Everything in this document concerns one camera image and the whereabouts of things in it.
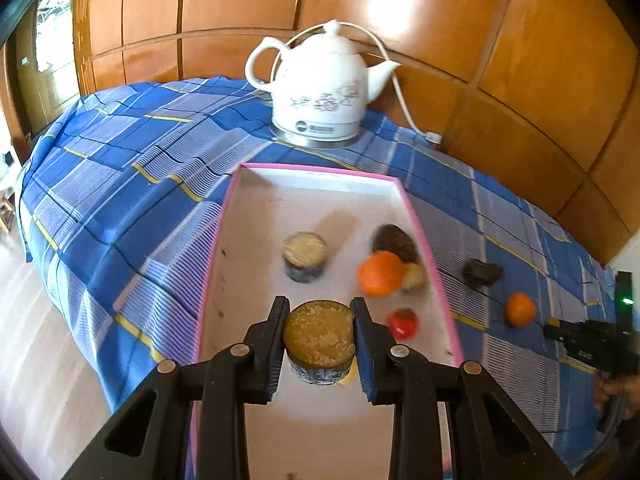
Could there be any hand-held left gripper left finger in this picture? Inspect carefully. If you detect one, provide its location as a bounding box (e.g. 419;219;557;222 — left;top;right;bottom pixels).
62;296;292;480

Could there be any white ceramic electric kettle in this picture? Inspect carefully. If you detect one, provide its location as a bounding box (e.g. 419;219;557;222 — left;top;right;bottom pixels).
244;19;402;150

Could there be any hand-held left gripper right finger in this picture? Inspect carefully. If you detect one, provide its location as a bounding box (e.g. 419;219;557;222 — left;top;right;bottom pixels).
350;297;576;480

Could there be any blue plaid tablecloth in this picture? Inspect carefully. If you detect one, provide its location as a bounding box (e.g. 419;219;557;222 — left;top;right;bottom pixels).
20;76;621;480

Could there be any white kettle power cord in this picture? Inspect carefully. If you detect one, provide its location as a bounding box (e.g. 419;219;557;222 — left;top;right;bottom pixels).
272;22;444;145

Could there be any large orange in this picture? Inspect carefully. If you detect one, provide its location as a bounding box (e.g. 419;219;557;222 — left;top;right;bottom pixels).
356;251;407;297

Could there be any small orange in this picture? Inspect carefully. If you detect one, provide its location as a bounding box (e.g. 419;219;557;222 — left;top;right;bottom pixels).
505;292;537;327

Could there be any glazed wooden door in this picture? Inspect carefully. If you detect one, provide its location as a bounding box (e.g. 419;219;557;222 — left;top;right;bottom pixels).
15;0;83;136

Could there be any beige ginger lump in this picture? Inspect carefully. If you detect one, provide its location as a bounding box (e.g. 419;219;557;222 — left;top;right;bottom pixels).
400;261;428;292

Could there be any pink shallow cardboard box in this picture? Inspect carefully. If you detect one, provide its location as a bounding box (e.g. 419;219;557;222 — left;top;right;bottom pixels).
187;162;466;480

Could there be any dark lumpy root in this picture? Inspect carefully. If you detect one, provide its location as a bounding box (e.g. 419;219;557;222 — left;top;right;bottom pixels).
461;259;504;289

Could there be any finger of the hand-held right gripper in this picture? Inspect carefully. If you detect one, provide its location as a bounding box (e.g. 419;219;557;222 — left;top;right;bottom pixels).
544;317;623;373

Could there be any dark avocado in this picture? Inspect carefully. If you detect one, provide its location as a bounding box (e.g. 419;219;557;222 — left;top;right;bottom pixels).
371;224;418;264

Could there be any red tomato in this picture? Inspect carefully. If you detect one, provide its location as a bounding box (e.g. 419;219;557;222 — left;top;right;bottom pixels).
388;307;419;341

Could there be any person's right hand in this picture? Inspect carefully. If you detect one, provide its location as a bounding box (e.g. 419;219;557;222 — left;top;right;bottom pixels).
595;374;640;413

